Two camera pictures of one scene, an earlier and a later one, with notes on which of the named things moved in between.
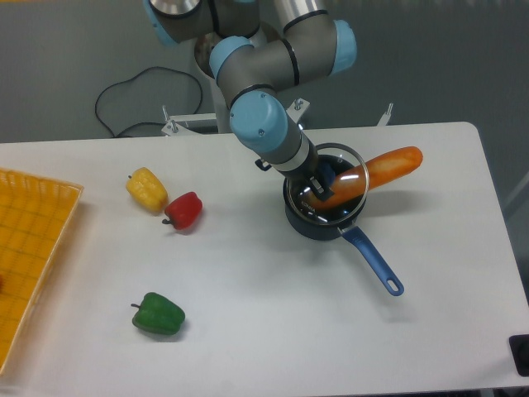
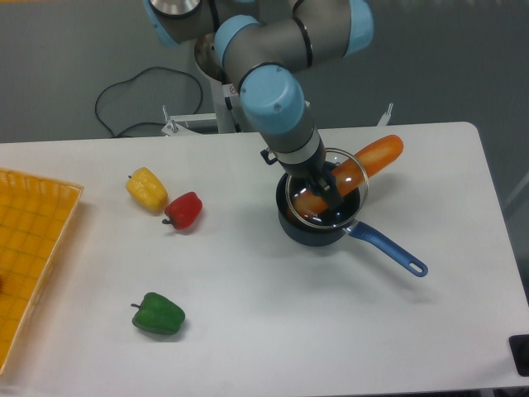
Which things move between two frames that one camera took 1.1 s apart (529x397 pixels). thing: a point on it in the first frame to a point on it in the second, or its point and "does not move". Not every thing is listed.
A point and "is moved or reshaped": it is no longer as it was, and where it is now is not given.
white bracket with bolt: x=385 y=117 does not move
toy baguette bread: x=369 y=175 to x=360 y=168
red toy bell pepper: x=183 y=211 does not move
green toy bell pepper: x=159 y=314 does not move
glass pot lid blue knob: x=345 y=173 does not move
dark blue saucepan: x=337 y=220 is moved or reshaped
